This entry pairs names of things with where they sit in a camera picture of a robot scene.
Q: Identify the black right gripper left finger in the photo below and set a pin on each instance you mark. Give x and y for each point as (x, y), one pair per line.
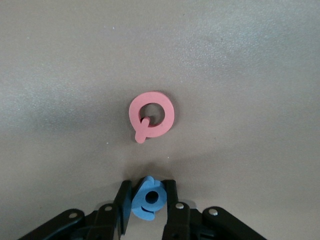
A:
(107, 220)

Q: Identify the pink foam letter Q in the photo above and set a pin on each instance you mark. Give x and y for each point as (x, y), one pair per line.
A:
(165, 120)

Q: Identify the blue foam letter P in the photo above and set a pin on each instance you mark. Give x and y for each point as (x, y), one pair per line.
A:
(140, 202)

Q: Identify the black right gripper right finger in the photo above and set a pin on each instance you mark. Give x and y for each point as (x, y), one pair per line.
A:
(182, 220)

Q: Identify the brown table cover sheet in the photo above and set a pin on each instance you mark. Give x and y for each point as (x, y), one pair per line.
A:
(225, 62)

